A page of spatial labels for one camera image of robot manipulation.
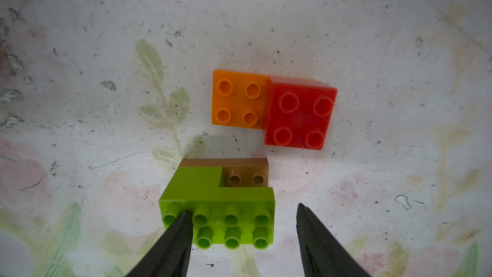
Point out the tan lego plate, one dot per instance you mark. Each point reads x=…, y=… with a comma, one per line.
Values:
x=236, y=172

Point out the orange lego brick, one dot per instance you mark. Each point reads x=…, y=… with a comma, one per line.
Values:
x=238, y=99

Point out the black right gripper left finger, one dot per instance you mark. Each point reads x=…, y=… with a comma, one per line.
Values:
x=170, y=255

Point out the red lego brick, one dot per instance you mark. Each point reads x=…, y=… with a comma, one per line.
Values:
x=298, y=112

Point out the green long lego brick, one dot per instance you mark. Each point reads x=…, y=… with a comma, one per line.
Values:
x=229, y=216

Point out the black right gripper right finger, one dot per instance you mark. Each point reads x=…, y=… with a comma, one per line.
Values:
x=321, y=254

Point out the small green lego brick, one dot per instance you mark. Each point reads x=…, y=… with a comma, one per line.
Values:
x=193, y=183

